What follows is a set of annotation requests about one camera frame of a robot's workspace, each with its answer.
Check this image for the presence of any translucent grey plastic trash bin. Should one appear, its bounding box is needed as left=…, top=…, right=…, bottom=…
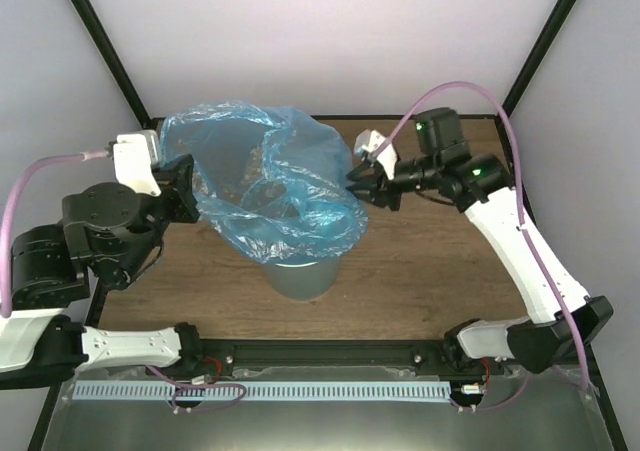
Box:
left=262, top=257, right=341, bottom=301

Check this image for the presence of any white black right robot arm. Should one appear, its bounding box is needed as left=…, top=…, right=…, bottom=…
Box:
left=347, top=108, right=613, bottom=374

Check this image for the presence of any black frame post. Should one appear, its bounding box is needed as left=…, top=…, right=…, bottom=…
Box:
left=502, top=0, right=578, bottom=116
left=70, top=0, right=152, bottom=128

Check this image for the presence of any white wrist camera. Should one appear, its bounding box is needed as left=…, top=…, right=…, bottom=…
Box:
left=111, top=130, right=161, bottom=197
left=353, top=129, right=399, bottom=180

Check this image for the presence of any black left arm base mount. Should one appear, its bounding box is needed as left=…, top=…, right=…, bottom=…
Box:
left=158, top=339, right=236, bottom=380

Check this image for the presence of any blue translucent plastic trash bag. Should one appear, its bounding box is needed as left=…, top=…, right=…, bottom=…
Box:
left=160, top=101, right=368, bottom=265

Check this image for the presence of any black frame post right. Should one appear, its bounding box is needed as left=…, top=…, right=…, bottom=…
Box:
left=502, top=0, right=578, bottom=116

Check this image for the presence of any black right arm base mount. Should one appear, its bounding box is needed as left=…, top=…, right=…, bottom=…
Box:
left=411, top=319, right=491, bottom=376

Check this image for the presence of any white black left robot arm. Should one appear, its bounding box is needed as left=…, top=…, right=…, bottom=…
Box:
left=1, top=155, right=205, bottom=390

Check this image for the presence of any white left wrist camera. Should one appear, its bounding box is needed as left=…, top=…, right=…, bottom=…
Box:
left=111, top=130, right=161, bottom=197

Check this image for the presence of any black frame post left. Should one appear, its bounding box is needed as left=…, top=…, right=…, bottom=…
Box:
left=70, top=0, right=152, bottom=128

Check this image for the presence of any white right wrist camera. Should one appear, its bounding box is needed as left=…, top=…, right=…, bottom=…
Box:
left=353, top=129, right=399, bottom=180

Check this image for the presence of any light blue slotted cable duct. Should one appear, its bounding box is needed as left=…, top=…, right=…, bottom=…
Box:
left=72, top=380, right=451, bottom=403

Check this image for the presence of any black aluminium front rail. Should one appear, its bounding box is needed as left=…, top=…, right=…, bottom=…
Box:
left=63, top=337, right=591, bottom=367

